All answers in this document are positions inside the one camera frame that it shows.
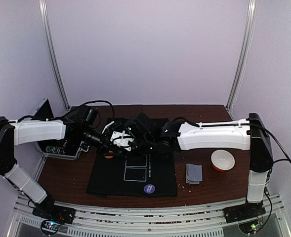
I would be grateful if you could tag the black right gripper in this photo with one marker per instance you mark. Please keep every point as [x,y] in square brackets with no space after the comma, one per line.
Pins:
[137,139]

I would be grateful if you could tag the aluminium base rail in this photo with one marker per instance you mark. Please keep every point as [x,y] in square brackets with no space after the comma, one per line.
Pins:
[206,220]

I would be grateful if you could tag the black poker play mat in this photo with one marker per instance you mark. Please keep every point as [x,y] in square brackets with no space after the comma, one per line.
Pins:
[126,174]

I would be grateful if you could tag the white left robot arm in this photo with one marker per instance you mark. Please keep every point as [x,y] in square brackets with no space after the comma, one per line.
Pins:
[30,129]

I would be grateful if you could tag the purple small blind button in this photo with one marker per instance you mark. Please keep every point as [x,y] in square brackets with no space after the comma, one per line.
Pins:
[149,189]

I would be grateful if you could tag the aluminium frame post right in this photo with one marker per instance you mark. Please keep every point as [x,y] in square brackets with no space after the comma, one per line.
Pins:
[241,65]

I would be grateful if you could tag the aluminium frame post left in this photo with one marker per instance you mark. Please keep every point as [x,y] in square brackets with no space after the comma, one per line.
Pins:
[52,54]

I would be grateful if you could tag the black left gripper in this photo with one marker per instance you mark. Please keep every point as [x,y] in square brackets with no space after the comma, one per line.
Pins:
[103,141]

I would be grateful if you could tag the aluminium poker chip case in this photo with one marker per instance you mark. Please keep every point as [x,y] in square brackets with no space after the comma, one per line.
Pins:
[52,142]

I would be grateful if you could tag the aluminium frame post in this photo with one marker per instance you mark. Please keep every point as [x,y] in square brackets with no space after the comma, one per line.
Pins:
[52,54]
[241,65]

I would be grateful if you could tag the orange white bowl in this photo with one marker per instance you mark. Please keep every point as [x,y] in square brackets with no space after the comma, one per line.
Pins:
[222,160]

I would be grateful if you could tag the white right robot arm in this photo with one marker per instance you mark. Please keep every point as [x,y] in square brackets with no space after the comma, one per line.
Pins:
[245,134]

